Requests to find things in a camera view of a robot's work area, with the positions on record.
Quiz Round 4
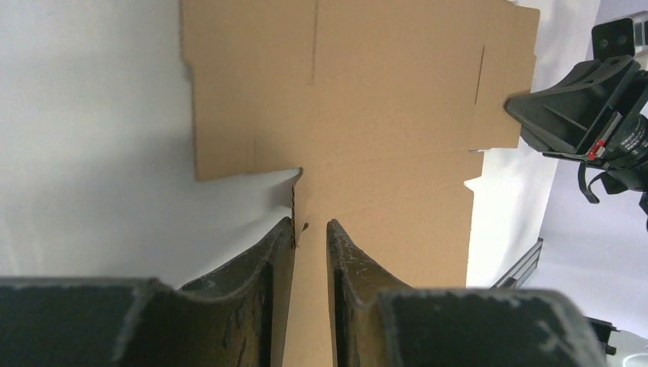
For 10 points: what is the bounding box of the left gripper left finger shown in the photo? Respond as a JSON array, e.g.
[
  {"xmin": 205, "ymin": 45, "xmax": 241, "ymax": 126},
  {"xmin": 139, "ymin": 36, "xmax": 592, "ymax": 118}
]
[{"xmin": 1, "ymin": 218, "xmax": 294, "ymax": 366}]

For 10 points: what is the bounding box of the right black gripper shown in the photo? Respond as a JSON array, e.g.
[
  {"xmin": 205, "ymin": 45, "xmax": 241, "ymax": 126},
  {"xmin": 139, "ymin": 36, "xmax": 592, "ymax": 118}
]
[{"xmin": 504, "ymin": 56, "xmax": 647, "ymax": 212}]

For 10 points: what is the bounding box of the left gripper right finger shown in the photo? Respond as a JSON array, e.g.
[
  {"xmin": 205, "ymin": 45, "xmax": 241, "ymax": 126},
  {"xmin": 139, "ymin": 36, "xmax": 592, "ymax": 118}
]
[{"xmin": 326, "ymin": 220, "xmax": 607, "ymax": 366}]

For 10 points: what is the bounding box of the brown cardboard box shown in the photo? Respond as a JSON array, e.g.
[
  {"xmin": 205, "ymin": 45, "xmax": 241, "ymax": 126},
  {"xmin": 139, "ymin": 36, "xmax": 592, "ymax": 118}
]
[{"xmin": 181, "ymin": 1, "xmax": 540, "ymax": 366}]

